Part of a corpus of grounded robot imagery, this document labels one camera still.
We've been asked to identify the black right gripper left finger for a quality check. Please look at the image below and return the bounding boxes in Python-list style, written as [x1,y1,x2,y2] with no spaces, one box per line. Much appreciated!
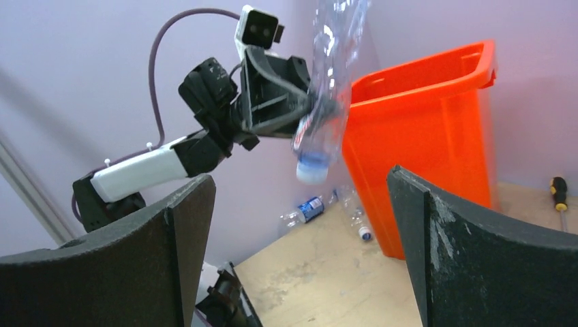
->
[1,174,216,326]

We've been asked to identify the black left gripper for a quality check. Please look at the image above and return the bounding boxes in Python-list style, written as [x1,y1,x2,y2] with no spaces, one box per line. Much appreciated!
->
[230,46,311,138]

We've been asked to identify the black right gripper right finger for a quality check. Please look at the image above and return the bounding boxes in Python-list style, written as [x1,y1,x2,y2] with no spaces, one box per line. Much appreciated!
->
[386,166,577,326]

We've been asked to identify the small clear white-cap bottle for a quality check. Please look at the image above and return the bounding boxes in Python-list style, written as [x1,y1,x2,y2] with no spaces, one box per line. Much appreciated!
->
[292,1,371,185]

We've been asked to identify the pepsi label bottle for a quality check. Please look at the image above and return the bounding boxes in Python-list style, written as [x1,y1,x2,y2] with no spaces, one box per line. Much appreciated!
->
[280,190,337,230]

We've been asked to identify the wide clear plastic bottle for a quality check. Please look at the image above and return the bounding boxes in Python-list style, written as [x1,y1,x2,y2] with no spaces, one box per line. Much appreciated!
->
[336,185,374,242]

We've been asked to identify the orange plastic bin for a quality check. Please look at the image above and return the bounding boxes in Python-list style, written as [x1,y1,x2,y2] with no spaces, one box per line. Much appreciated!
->
[341,40,498,259]

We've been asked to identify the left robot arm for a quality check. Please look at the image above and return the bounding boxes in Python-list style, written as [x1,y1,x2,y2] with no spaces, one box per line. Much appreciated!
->
[72,46,311,232]

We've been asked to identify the yellow black screwdriver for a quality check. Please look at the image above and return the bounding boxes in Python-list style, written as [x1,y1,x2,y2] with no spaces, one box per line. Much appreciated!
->
[549,176,568,232]

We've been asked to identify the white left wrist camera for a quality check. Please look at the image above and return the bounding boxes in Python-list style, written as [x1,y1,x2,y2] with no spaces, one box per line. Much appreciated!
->
[234,5,285,61]

